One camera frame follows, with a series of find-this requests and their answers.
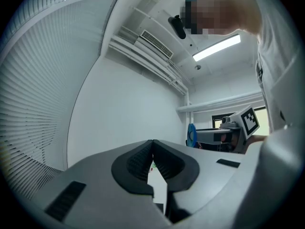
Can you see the white window blinds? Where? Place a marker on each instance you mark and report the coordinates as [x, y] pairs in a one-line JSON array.
[[43, 92]]

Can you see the person's head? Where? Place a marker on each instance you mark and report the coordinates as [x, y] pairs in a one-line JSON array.
[[221, 15]]

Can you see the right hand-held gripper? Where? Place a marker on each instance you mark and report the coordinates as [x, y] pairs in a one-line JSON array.
[[238, 121]]

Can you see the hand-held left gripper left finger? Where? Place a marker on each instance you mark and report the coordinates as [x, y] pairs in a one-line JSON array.
[[95, 175]]

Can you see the white vertical pipe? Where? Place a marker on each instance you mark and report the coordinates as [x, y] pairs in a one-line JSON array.
[[187, 108]]

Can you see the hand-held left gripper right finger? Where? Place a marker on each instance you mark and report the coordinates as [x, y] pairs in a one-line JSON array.
[[209, 175]]

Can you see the white ceiling pipes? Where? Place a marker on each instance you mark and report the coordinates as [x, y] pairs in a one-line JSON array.
[[147, 61]]

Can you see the white horizontal duct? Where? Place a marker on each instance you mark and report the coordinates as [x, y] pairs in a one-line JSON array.
[[219, 102]]

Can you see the person's right forearm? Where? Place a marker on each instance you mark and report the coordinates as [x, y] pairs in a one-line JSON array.
[[256, 139]]

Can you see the black head camera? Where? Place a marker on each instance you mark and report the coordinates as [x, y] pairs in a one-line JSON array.
[[177, 26]]

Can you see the blue round object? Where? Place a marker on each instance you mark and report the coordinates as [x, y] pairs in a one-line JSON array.
[[191, 135]]

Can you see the dark framed window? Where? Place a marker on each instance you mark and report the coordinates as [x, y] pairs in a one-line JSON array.
[[262, 120]]

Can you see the person's white shirt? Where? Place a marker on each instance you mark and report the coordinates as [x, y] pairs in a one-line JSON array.
[[281, 68]]

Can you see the white air vent grille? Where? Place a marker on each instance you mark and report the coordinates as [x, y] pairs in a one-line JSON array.
[[157, 44]]

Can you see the round ceiling detector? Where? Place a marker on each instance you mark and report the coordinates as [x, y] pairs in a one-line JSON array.
[[197, 67]]

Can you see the long ceiling light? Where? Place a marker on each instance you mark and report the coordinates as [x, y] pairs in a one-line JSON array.
[[215, 48]]

